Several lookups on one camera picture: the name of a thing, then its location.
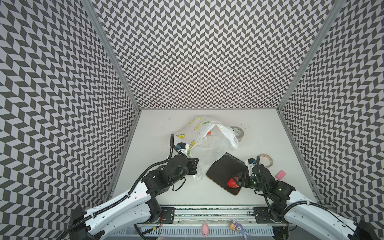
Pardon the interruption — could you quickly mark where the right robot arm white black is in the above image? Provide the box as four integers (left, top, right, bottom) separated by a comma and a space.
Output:
232, 165, 378, 240

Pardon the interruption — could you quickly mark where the aluminium corner post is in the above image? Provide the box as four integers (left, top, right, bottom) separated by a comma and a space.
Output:
81, 0, 141, 113
277, 0, 347, 113

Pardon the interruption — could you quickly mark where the aluminium corner post right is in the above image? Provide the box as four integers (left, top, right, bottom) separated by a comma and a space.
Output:
277, 0, 347, 113

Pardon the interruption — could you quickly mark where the beige masking tape roll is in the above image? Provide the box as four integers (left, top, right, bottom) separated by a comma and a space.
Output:
259, 154, 274, 168

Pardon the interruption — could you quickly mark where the aluminium corner post left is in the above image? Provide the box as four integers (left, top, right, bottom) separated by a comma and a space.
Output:
81, 0, 141, 113

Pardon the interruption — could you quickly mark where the white lemon-print plastic bag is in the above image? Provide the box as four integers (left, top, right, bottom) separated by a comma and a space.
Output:
174, 116, 239, 181

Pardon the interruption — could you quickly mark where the pink eraser block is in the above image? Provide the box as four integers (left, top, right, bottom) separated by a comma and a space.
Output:
276, 170, 287, 181

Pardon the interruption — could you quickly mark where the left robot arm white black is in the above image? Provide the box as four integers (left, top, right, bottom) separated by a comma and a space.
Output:
57, 153, 199, 240

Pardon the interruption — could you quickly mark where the pink toy figure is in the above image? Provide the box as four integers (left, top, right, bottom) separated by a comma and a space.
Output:
202, 223, 210, 237

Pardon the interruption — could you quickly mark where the clear packing tape roll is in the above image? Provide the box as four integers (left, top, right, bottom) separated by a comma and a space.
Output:
230, 126, 245, 142

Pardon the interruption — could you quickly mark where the red fake strawberry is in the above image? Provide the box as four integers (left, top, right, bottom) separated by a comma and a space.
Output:
227, 177, 240, 188

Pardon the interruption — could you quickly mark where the purple toy figure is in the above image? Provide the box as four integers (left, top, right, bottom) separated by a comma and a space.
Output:
230, 220, 250, 240

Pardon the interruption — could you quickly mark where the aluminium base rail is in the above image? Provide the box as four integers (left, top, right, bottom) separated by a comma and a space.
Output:
131, 204, 289, 226

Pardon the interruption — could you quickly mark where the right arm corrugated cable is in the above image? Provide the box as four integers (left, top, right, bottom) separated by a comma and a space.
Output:
254, 155, 361, 232

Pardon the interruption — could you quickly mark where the black cutting board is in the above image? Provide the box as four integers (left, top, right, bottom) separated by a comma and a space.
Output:
206, 153, 249, 196

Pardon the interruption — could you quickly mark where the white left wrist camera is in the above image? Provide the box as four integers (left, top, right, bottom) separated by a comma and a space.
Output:
176, 143, 189, 156

